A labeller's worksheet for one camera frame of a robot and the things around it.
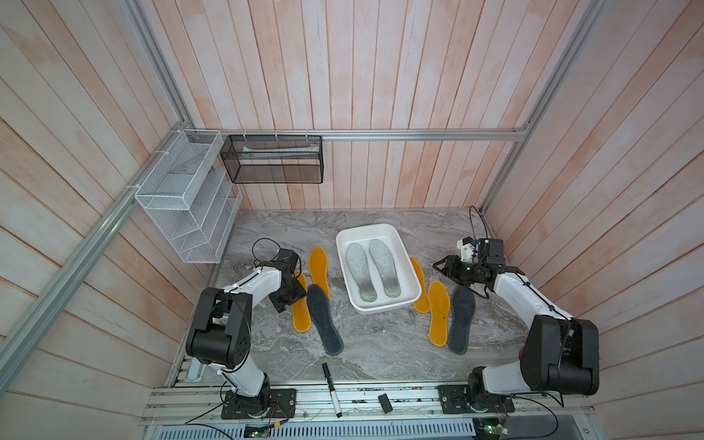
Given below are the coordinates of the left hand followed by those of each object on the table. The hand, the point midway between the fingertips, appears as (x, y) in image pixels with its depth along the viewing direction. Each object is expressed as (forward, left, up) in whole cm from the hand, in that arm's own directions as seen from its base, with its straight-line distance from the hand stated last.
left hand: (296, 302), depth 93 cm
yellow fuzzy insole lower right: (0, -49, -1) cm, 49 cm away
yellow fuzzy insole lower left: (-5, -2, 0) cm, 6 cm away
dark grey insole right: (-3, -57, +1) cm, 57 cm away
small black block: (-30, -28, 0) cm, 41 cm away
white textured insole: (+17, -21, 0) cm, 27 cm away
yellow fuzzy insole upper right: (-1, -44, 0) cm, 44 cm away
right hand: (+9, -48, +10) cm, 50 cm away
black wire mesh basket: (+46, +10, +26) cm, 54 cm away
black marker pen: (-28, -14, 0) cm, 31 cm away
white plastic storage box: (+18, -38, +3) cm, 42 cm away
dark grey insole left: (-7, -10, +1) cm, 12 cm away
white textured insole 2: (+15, -31, +1) cm, 35 cm away
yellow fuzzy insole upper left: (+17, -6, -1) cm, 19 cm away
